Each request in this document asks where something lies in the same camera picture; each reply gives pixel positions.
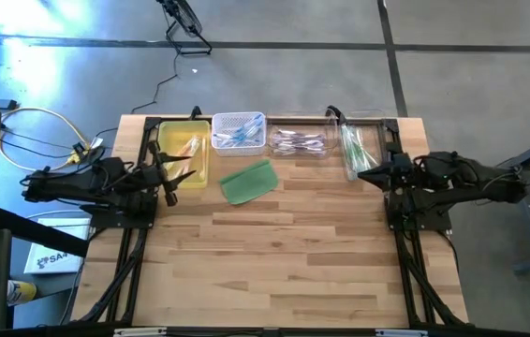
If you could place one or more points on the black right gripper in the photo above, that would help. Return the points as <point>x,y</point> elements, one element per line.
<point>403,175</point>

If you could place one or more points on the black floor fan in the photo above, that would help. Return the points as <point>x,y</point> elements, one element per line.
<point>183,16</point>

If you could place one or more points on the white box with label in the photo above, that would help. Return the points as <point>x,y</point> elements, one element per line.
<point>56,253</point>

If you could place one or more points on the white perforated plastic basket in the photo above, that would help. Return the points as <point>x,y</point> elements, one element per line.
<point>227,121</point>

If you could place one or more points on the yellow white can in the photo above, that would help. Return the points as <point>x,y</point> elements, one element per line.
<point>21,292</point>

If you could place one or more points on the clear plastic bin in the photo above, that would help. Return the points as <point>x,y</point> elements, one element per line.
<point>384,122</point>
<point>330,124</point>

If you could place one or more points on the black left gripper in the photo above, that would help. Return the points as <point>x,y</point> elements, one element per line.
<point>150,175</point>

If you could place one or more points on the blue toothbrush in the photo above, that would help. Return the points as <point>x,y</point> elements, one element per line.
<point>244,125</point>
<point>232,138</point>
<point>248,133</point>
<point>227,136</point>
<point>239,140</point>
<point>251,128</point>

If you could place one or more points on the yellow plastic bin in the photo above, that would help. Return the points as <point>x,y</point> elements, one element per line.
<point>176,133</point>

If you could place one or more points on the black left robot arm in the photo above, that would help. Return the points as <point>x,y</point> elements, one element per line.
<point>82,185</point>

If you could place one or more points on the silver aluminium bracket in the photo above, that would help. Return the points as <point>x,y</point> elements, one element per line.
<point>401,332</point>
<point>141,332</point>

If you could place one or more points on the green cloth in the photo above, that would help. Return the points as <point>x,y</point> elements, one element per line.
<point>248,182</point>

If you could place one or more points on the orange toothbrush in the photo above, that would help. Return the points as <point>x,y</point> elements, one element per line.
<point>192,147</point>
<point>185,150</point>
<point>203,156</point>

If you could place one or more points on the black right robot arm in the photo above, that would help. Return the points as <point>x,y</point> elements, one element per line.
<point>466,185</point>

